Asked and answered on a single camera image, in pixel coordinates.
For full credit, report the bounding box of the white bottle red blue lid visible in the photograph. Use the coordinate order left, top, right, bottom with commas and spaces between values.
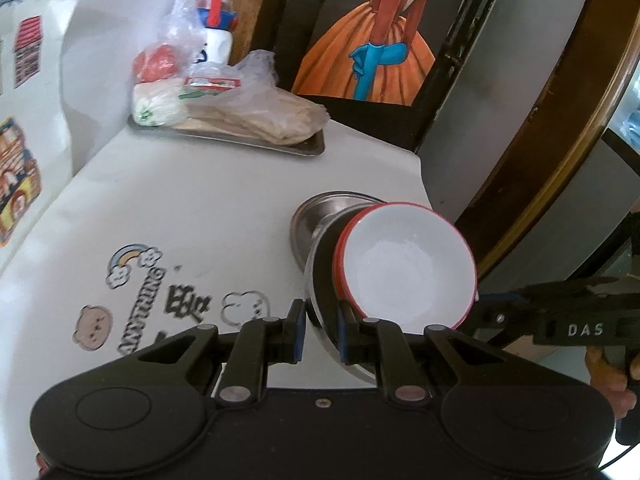
192, 0, 237, 69

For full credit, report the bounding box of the red tomato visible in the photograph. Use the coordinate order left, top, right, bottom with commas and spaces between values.
132, 44, 182, 86

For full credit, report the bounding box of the printed white tablecloth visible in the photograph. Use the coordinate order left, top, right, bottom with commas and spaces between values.
0, 122, 432, 392

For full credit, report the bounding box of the wooden door frame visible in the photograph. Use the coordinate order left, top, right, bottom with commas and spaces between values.
224, 0, 297, 69

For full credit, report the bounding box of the clear plastic bag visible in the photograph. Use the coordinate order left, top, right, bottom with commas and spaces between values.
132, 0, 210, 86

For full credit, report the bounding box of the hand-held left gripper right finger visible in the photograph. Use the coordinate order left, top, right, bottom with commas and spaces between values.
337, 300, 526, 406

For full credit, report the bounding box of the steel tray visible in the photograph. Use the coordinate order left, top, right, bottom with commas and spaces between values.
127, 112, 326, 160

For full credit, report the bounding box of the large steel plate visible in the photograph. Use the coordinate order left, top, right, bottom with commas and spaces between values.
289, 189, 387, 274

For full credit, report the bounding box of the dark brown wooden frame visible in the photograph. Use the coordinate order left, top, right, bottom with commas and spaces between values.
454, 0, 640, 282

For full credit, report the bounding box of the orange dress figure painting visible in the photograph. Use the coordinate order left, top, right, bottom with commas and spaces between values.
290, 0, 443, 107

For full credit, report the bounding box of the plastic bag of flatbread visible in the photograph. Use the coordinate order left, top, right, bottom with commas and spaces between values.
177, 50, 330, 147

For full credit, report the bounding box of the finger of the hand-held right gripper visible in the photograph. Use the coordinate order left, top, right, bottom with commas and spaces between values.
464, 284, 552, 347

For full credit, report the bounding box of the green white food packet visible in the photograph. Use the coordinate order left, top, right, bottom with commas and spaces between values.
131, 82, 189, 129

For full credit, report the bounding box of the red label packet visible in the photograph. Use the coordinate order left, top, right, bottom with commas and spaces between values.
184, 75, 242, 92

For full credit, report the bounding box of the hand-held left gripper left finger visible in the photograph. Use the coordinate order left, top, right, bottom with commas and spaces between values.
120, 299, 306, 406

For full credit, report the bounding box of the coloured houses drawing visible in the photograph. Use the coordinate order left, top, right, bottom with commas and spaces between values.
0, 0, 79, 267

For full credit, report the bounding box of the deep steel bowl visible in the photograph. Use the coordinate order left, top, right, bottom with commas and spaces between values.
303, 205, 387, 390

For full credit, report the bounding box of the person's right hand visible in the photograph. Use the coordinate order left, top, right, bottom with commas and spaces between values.
584, 346, 637, 422

